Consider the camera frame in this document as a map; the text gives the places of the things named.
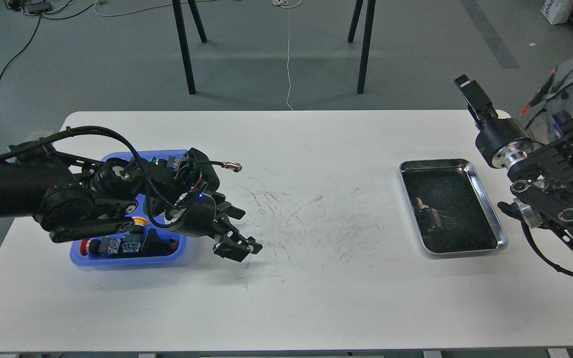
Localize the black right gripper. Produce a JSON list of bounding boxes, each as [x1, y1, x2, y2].
[[454, 75, 534, 169]]

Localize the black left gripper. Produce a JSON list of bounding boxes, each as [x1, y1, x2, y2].
[[169, 193, 263, 262]]

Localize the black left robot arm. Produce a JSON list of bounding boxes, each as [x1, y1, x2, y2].
[[0, 125, 263, 265]]

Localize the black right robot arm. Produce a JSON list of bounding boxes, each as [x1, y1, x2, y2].
[[454, 75, 573, 277]]

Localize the silver metal tray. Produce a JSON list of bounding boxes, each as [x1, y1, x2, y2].
[[399, 158, 509, 258]]

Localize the white cardboard box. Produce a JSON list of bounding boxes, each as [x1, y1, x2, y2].
[[540, 0, 573, 25]]

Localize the black right stand legs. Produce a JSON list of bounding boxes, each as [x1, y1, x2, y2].
[[347, 0, 376, 94]]

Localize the black stand legs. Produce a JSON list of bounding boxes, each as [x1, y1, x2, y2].
[[347, 0, 376, 94], [171, 0, 207, 95]]

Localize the blue plastic tray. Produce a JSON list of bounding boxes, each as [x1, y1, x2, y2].
[[70, 149, 187, 267]]

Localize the black left stand legs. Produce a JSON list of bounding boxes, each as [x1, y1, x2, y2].
[[171, 0, 207, 95]]

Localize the yellow push button switch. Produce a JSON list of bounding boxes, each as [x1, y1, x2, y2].
[[129, 217, 149, 236]]

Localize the red push button switch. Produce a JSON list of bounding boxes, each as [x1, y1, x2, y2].
[[78, 229, 180, 259]]

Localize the white floor cable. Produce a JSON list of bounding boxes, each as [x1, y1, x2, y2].
[[93, 0, 303, 111]]

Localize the black floor cable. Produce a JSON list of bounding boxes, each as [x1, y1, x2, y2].
[[0, 0, 98, 121]]

